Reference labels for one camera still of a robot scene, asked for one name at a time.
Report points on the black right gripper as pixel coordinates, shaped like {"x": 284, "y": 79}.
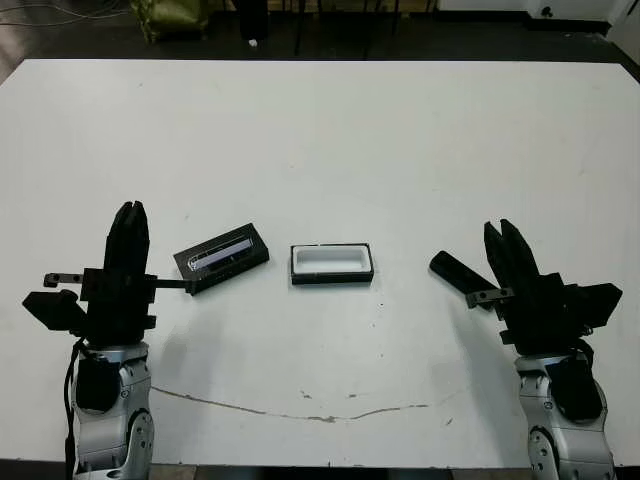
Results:
{"x": 537, "y": 315}

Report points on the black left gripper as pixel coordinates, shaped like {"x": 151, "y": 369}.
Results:
{"x": 117, "y": 310}

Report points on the black glossy box lid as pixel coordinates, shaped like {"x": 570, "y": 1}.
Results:
{"x": 220, "y": 257}

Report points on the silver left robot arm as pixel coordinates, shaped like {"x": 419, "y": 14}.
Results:
{"x": 125, "y": 410}

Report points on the black box with white insert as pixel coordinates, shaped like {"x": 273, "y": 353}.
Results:
{"x": 330, "y": 275}

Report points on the olive green bag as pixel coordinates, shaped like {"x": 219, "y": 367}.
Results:
{"x": 170, "y": 17}

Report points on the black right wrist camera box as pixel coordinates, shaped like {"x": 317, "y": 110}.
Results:
{"x": 595, "y": 302}

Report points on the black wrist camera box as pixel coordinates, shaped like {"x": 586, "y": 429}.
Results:
{"x": 595, "y": 302}
{"x": 50, "y": 310}

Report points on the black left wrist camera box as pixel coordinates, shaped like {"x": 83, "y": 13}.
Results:
{"x": 50, "y": 310}

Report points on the wide black post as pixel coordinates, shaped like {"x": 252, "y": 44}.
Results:
{"x": 254, "y": 17}

